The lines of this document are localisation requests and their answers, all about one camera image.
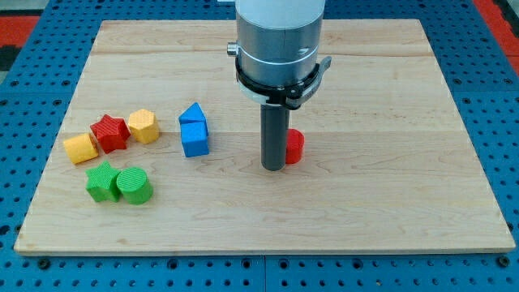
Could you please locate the red circle block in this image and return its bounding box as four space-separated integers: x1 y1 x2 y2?
285 128 305 165

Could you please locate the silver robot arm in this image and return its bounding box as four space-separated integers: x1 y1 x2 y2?
227 0 325 87

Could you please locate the green circle block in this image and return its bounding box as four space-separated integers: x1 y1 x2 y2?
116 167 153 205

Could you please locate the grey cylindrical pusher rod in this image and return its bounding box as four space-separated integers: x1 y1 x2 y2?
260 105 290 171

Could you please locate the blue cube block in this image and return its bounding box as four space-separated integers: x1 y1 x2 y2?
181 122 209 157

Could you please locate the blue triangle block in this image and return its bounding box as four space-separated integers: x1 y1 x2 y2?
178 102 208 135

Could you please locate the yellow hexagon block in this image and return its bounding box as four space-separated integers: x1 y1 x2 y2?
128 109 160 144

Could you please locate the red star block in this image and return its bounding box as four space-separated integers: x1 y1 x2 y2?
90 114 131 154

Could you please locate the green star block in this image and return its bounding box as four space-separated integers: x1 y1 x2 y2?
85 161 121 202

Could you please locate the yellow cube block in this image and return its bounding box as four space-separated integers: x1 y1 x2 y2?
63 133 99 164

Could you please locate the black clamp ring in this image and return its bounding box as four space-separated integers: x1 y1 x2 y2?
234 56 332 111

